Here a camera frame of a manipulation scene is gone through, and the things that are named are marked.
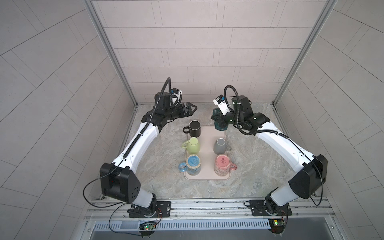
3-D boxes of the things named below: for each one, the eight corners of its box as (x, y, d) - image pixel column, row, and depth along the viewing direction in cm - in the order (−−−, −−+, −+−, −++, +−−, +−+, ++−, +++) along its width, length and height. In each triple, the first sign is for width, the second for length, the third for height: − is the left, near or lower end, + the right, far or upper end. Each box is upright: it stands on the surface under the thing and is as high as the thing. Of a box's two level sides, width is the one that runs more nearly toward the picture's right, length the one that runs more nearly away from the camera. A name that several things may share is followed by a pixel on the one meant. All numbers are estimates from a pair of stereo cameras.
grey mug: (213, 154, 90) (214, 147, 83) (213, 145, 95) (214, 137, 87) (230, 154, 90) (233, 147, 83) (229, 145, 95) (231, 137, 87)
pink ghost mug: (214, 176, 83) (216, 169, 74) (213, 162, 88) (215, 154, 80) (234, 176, 83) (238, 169, 74) (232, 162, 88) (236, 154, 80)
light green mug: (182, 154, 91) (181, 147, 84) (183, 144, 95) (182, 137, 88) (200, 154, 91) (200, 147, 84) (200, 144, 95) (200, 137, 88)
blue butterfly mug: (189, 183, 81) (188, 176, 72) (180, 171, 85) (178, 163, 76) (204, 169, 85) (204, 162, 77) (194, 159, 89) (194, 151, 81)
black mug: (185, 134, 101) (184, 126, 93) (188, 126, 105) (188, 118, 97) (199, 138, 99) (199, 130, 91) (202, 130, 103) (202, 122, 95)
